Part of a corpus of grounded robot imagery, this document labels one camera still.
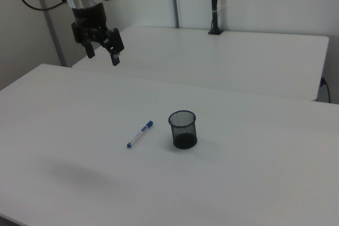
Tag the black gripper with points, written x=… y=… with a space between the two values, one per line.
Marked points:
x=88 y=17

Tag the blue white marker pen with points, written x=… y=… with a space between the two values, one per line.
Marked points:
x=139 y=134

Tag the white background table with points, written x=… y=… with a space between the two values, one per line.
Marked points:
x=212 y=62

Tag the black mesh pen cup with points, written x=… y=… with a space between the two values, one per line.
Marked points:
x=184 y=133

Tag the black pole with clamp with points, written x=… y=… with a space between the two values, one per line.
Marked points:
x=214 y=3

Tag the slanted grey partition post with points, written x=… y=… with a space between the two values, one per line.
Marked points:
x=54 y=35

